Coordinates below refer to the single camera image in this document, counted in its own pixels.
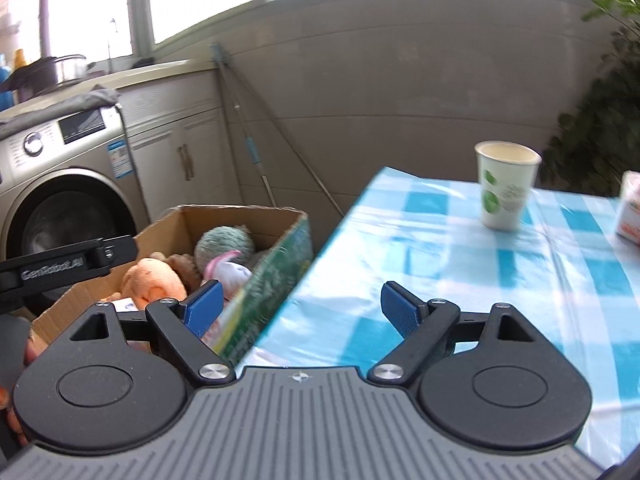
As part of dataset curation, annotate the mop with blue grip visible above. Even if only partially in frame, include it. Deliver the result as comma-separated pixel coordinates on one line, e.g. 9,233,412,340
210,44,279,209

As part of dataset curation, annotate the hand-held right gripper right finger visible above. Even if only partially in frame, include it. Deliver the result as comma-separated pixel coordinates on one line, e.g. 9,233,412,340
367,282,547,387

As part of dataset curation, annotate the orange plush toy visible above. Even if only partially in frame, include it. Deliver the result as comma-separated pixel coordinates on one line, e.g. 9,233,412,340
120,257,189,312

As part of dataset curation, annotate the steel faucet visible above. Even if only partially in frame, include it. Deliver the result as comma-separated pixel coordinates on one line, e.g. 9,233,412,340
107,19,119,74

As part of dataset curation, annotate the orange snack packet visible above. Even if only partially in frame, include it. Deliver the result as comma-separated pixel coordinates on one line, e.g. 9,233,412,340
614,170,640,247

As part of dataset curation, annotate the steel pot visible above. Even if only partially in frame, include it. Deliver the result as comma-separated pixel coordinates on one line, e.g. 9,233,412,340
52,54,89,84

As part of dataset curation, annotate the green potted plant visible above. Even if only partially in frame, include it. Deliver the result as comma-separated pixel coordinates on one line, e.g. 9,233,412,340
537,0,640,199

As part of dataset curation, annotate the white and pink plush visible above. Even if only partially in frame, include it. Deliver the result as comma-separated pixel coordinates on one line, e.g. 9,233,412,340
202,250,254,307

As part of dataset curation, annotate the grey cloth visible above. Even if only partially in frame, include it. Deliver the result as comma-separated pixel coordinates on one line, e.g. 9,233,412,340
0,87,122,137

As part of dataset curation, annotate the cardboard box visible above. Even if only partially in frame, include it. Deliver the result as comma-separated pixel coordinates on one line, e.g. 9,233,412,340
30,204,315,369

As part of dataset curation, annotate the white paper cup green print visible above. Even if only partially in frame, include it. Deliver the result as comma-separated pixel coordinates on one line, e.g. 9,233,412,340
474,141,543,233

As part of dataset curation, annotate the white cabinet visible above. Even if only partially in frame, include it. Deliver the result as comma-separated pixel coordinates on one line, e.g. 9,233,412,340
120,60,247,222

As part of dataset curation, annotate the blue checked tablecloth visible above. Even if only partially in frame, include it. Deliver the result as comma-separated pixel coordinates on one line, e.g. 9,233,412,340
235,167,640,466

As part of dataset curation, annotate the thin metal pole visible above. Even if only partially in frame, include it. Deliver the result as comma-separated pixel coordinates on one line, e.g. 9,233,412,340
225,65,347,219

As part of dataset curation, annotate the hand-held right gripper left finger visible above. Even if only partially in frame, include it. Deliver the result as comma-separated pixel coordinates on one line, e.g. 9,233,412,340
67,280,237,389

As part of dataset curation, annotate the person's left hand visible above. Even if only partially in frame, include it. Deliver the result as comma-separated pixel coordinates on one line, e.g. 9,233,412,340
0,335,39,449

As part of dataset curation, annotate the dark pan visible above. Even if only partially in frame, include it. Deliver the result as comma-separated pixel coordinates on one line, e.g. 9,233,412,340
0,57,57,107

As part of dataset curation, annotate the brown knit plush with pompom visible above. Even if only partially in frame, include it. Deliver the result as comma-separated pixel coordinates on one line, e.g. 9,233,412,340
165,252,202,291

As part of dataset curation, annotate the silver washing machine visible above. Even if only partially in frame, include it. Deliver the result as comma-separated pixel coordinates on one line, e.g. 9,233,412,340
0,105,152,322

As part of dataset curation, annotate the teal yarn ball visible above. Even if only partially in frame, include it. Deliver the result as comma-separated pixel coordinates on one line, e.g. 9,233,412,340
194,226,256,281

